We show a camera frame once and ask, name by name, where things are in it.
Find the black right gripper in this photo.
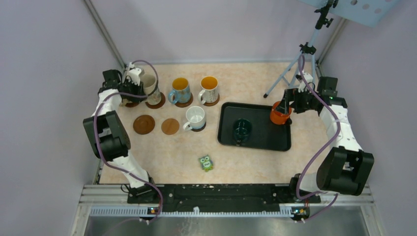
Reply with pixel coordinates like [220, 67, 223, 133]
[275, 87, 319, 115]

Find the black mug orange inside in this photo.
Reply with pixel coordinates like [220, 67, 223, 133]
[269, 101, 292, 125]

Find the tall cream patterned mug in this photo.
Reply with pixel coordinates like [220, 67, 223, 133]
[141, 74, 162, 106]

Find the black serving tray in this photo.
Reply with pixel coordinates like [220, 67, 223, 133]
[217, 102, 292, 151]

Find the dark green mug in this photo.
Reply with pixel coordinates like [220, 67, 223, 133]
[233, 118, 252, 145]

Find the blue mug yellow inside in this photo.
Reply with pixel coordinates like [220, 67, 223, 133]
[168, 77, 192, 104]

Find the plain white mug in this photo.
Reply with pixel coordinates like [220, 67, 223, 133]
[183, 106, 206, 131]

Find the white mug yellow inside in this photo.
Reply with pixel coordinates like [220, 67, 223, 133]
[198, 76, 219, 104]

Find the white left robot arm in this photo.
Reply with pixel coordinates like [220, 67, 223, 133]
[83, 61, 158, 203]

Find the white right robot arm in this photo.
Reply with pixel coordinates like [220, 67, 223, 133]
[275, 72, 374, 203]

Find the light wooden coaster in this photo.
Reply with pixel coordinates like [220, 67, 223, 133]
[161, 118, 179, 135]

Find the dark brown coaster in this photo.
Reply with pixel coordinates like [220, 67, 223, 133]
[191, 123, 207, 132]

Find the light blue perforated panel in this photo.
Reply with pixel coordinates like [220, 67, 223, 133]
[296, 0, 401, 28]

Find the green owl figure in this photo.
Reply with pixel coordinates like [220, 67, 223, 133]
[199, 155, 214, 172]

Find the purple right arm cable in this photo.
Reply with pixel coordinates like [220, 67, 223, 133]
[295, 54, 342, 224]

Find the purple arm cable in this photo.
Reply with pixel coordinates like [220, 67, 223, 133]
[295, 54, 342, 224]
[93, 59, 164, 225]

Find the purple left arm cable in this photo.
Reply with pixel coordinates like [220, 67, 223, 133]
[93, 59, 164, 225]

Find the blue camera tripod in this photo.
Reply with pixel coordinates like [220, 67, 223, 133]
[263, 0, 339, 98]

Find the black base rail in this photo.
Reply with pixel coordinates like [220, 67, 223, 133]
[120, 184, 321, 214]

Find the white cable duct strip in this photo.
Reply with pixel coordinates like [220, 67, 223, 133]
[89, 206, 294, 218]

